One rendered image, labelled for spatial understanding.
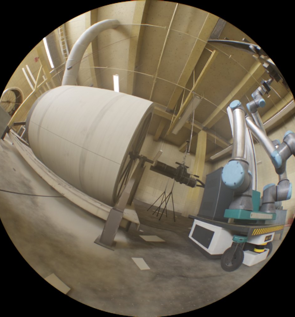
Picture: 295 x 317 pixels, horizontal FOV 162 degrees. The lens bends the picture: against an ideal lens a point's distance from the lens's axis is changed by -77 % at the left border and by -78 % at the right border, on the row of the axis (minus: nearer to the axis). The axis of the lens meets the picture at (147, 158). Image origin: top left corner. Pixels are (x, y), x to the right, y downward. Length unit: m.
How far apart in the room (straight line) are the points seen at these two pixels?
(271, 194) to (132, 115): 1.47
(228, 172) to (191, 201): 5.55
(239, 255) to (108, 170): 1.11
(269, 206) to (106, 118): 1.64
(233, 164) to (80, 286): 0.83
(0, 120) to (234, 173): 1.12
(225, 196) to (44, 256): 1.24
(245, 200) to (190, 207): 5.46
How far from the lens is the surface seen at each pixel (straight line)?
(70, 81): 5.18
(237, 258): 0.78
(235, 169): 0.64
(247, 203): 0.77
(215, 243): 0.82
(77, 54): 5.34
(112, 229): 0.62
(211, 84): 7.01
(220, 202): 1.05
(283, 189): 1.20
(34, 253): 0.48
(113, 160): 0.83
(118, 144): 0.83
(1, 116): 0.59
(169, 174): 1.75
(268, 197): 1.18
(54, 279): 0.42
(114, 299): 0.42
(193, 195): 6.17
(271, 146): 0.85
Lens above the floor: 0.36
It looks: 21 degrees up
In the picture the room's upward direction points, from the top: 21 degrees clockwise
